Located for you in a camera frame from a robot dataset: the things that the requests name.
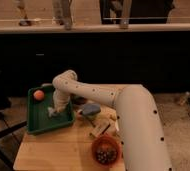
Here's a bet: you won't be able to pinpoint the orange ball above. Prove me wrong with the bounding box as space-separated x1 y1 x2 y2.
33 90 44 101

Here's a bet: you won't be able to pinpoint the green plastic tray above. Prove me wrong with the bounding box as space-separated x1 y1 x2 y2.
27 86 75 135

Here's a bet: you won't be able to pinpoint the blue grey sponge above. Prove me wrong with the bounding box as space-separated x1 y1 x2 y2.
80 103 101 116

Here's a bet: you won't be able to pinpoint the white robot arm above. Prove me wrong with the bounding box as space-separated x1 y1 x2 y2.
52 70 174 171

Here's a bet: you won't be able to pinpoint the wooden block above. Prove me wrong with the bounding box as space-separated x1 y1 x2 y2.
89 122 110 137

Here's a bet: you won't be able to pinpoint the orange bowl with beads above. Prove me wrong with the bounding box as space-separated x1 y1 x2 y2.
91 135 121 167

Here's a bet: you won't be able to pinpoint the white towel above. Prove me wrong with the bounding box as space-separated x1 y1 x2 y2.
48 107 58 117

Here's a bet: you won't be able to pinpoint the dark brown bowl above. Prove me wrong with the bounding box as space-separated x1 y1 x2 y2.
72 95 87 105

